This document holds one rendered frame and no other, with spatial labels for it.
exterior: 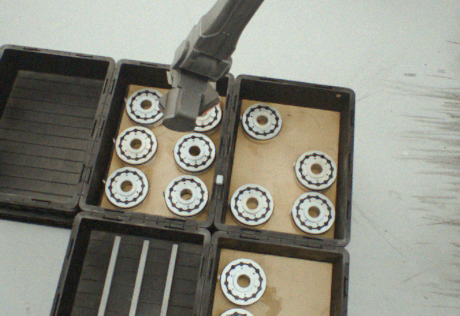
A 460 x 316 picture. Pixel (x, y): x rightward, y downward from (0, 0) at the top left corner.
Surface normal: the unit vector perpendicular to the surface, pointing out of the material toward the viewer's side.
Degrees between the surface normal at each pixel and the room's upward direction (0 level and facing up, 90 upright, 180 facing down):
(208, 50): 80
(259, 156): 0
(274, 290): 0
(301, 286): 0
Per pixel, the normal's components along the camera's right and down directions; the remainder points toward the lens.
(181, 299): 0.04, -0.40
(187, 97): 0.43, -0.24
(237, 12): -0.01, 0.83
